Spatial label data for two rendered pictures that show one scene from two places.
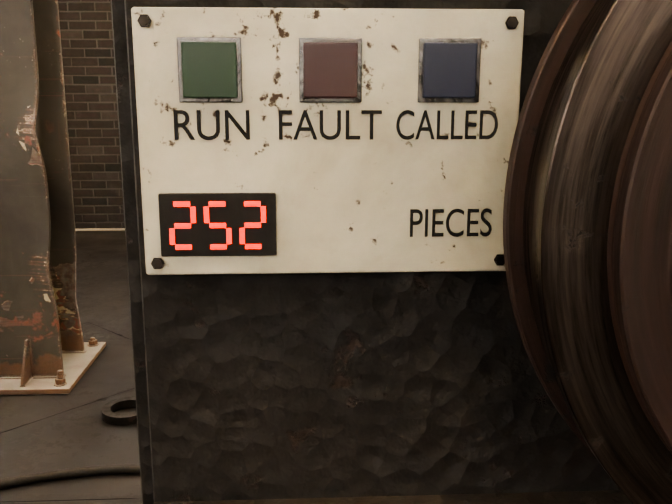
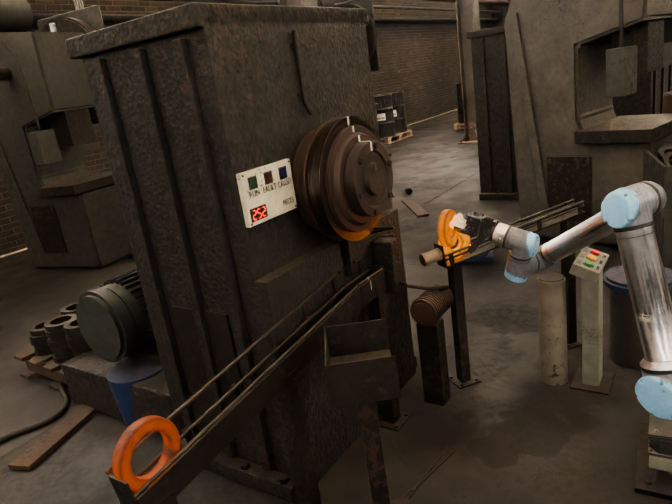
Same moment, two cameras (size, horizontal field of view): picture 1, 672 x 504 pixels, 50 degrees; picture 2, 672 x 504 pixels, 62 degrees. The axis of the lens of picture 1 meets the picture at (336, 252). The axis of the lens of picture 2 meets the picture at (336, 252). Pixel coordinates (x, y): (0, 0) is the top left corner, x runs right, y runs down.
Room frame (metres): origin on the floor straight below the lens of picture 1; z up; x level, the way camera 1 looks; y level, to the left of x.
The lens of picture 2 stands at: (-0.84, 1.37, 1.48)
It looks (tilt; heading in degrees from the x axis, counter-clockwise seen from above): 17 degrees down; 309
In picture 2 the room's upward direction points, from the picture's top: 8 degrees counter-clockwise
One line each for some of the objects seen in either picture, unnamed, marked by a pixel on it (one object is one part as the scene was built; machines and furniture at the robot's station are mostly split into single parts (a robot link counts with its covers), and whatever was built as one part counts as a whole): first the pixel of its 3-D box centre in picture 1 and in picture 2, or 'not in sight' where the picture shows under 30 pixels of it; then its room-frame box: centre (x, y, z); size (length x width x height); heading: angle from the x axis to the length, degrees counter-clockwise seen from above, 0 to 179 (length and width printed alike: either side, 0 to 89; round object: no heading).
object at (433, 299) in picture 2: not in sight; (436, 344); (0.30, -0.68, 0.27); 0.22 x 0.13 x 0.53; 93
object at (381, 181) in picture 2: not in sight; (370, 178); (0.32, -0.35, 1.11); 0.28 x 0.06 x 0.28; 93
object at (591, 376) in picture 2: not in sight; (592, 320); (-0.29, -1.06, 0.31); 0.24 x 0.16 x 0.62; 93
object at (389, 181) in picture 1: (330, 144); (268, 191); (0.51, 0.00, 1.15); 0.26 x 0.02 x 0.18; 93
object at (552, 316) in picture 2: not in sight; (552, 329); (-0.13, -1.01, 0.26); 0.12 x 0.12 x 0.52
